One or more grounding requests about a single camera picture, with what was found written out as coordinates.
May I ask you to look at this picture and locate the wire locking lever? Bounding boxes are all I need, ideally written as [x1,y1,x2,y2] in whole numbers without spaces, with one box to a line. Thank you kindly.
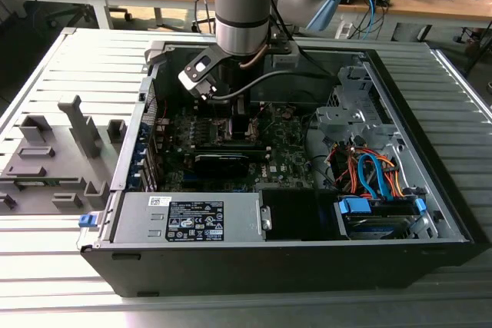
[251,101,276,140]

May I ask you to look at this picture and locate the CPU socket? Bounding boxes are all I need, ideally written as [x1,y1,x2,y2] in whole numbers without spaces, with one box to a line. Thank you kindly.
[213,117,261,144]

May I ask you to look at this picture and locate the grey case release latch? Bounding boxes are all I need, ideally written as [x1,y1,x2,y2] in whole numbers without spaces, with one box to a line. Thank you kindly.
[144,40,173,75]

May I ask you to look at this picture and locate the green motherboard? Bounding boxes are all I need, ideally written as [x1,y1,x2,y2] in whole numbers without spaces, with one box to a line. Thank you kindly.
[153,103,320,194]

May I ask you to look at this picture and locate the black graphics card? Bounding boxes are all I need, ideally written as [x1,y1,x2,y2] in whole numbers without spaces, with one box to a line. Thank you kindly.
[193,152,251,180]

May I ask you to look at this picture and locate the metal drive cage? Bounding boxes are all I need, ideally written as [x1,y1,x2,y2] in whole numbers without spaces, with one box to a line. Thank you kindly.
[307,65,404,152]

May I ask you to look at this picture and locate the grey parts rack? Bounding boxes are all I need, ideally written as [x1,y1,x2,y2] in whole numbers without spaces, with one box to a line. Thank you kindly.
[0,94,128,217]

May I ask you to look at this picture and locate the grey power supply unit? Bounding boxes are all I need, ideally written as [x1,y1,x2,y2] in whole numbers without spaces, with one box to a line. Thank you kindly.
[110,191,267,245]

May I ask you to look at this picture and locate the hard disk in blue carrier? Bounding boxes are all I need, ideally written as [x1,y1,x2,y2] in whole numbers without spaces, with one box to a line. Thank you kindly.
[333,194,428,241]

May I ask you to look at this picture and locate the black PC case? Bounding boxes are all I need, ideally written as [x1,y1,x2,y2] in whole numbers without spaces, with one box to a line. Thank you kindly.
[78,41,486,298]

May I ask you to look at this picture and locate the green RAM stick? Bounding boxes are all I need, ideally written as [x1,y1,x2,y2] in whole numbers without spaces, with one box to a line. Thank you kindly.
[13,177,80,187]

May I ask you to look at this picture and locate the black camera cable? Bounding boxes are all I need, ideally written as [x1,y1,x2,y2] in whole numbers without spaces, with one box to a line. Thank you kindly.
[209,70,335,102]

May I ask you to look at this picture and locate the brown ribbed cable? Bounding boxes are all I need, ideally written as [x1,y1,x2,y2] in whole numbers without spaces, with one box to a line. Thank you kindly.
[238,45,269,72]

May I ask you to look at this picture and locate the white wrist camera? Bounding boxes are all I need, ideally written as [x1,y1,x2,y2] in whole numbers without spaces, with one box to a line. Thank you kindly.
[178,55,226,101]

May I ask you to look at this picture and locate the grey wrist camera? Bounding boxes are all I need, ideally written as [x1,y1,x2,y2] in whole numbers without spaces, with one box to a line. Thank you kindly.
[268,51,299,72]

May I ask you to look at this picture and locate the long black cable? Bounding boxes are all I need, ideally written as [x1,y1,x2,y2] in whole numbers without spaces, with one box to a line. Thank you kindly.
[303,112,337,193]

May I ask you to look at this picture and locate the orange wire bundle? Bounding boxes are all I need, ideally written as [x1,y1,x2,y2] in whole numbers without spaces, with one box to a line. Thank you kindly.
[332,143,407,200]

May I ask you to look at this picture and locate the blue hanging cable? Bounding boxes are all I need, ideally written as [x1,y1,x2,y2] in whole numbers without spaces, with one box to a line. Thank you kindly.
[364,0,387,39]

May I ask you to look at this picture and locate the blue flat wire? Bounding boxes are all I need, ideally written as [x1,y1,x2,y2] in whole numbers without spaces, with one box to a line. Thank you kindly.
[356,153,391,202]

